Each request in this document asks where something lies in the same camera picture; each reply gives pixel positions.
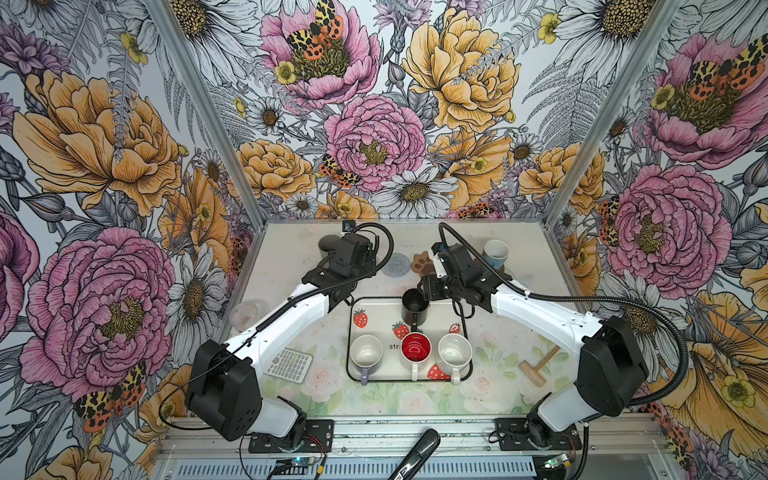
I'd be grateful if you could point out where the grey metal mug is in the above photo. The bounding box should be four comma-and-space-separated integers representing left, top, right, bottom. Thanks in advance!
318, 234, 341, 257

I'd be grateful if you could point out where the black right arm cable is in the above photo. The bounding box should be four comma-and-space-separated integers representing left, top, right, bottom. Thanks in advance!
437, 221, 690, 480

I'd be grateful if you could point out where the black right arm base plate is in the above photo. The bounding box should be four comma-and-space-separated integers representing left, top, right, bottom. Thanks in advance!
487, 417, 582, 452

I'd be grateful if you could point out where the cork paw print coaster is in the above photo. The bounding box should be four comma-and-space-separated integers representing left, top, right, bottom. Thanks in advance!
411, 251, 435, 277

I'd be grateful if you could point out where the aluminium front rail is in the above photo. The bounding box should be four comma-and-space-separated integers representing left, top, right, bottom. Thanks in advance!
158, 413, 670, 461

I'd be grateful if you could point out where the light blue mug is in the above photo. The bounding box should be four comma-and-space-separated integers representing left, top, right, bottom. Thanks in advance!
482, 239, 510, 271

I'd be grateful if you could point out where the grey woven round coaster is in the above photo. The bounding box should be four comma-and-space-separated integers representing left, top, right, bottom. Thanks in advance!
381, 253, 411, 278

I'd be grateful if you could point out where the wooden stick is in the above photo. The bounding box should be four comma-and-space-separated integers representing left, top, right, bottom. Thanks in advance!
518, 346, 560, 388

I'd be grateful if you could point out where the black handheld device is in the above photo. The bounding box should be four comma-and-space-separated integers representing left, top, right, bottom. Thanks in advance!
389, 428, 441, 480

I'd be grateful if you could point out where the white mug purple handle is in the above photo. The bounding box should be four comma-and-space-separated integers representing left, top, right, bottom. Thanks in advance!
349, 334, 384, 386

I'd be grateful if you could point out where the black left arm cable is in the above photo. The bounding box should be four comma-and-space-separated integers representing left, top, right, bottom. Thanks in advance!
157, 221, 396, 432

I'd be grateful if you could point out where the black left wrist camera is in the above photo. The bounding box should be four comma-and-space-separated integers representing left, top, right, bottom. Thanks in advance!
329, 233, 376, 278

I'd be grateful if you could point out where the black mug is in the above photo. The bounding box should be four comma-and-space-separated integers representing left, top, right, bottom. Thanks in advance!
401, 288, 430, 332

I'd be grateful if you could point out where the white strawberry print tray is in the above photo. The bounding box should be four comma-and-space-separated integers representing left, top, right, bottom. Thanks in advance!
348, 296, 468, 384

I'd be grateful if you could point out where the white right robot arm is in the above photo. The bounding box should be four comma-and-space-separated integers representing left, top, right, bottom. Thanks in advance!
418, 270, 648, 444

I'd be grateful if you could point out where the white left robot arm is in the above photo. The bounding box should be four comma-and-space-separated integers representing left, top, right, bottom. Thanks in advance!
185, 266, 378, 450

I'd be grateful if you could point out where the white scientific calculator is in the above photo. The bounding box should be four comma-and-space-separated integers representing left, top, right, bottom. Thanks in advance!
265, 348, 313, 384

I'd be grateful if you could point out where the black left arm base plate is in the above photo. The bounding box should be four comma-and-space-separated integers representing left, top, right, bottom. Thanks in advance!
248, 419, 335, 454

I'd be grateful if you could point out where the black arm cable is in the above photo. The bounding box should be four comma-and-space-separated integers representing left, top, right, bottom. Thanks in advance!
157, 221, 396, 432
437, 221, 690, 480

